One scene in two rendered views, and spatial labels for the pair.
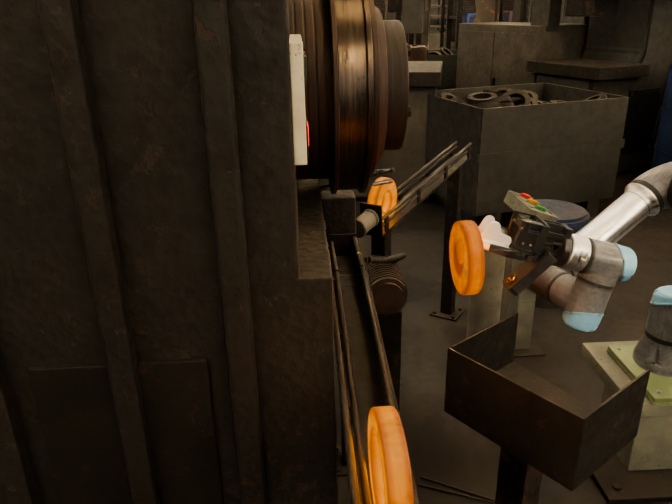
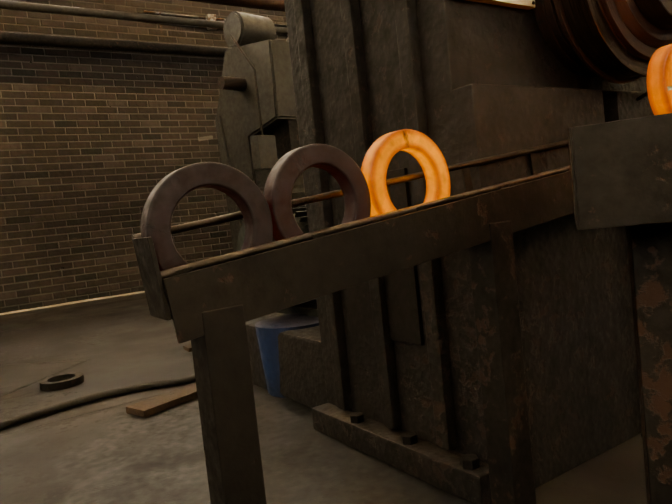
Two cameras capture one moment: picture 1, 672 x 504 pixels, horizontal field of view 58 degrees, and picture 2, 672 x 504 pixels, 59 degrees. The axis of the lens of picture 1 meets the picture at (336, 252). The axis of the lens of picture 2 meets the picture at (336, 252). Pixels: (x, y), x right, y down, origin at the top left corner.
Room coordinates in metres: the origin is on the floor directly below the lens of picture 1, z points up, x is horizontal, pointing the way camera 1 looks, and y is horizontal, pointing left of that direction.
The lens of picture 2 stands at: (0.05, -0.89, 0.64)
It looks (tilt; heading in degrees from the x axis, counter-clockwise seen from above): 3 degrees down; 60
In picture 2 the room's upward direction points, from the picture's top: 6 degrees counter-clockwise
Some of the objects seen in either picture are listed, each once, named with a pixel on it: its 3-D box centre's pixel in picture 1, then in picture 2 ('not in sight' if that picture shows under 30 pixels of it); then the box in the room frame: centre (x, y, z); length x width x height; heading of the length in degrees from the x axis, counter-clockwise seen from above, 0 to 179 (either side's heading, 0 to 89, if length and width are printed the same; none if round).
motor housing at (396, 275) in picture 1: (382, 338); not in sight; (1.73, -0.15, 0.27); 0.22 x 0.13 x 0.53; 3
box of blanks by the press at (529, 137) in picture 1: (512, 149); not in sight; (3.91, -1.17, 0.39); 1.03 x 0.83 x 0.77; 108
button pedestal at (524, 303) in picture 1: (524, 275); not in sight; (2.11, -0.72, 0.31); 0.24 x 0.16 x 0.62; 3
